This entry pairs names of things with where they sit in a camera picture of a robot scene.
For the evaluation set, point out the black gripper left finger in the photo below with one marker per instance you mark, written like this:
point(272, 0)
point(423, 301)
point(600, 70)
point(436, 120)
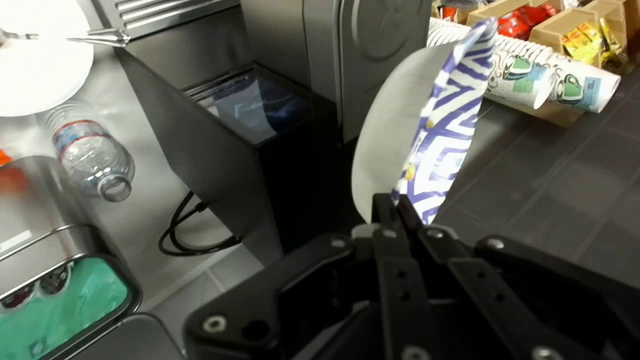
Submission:
point(403, 298)

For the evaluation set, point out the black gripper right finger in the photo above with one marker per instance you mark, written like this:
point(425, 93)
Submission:
point(498, 319)

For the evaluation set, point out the patterned paper bowl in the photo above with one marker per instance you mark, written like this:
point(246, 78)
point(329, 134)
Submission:
point(420, 125)

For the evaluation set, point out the black silver Keurig coffeemaker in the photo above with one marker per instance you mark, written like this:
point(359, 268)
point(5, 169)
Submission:
point(257, 107)

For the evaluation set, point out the white ceramic bowl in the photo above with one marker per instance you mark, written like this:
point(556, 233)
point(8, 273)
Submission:
point(37, 74)

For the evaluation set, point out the metal spoon in bowl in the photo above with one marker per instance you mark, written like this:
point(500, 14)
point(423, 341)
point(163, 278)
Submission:
point(106, 37)

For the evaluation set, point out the stack of patterned paper cups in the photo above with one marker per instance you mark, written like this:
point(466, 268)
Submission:
point(576, 87)

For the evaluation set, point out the wooden snack shelf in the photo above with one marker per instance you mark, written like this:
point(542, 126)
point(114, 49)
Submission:
point(594, 32)

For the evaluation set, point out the silver metal lidded bin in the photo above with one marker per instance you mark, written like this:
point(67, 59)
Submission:
point(61, 278)

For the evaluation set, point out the clear plastic water bottle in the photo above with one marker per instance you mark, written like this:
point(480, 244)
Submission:
point(88, 152)

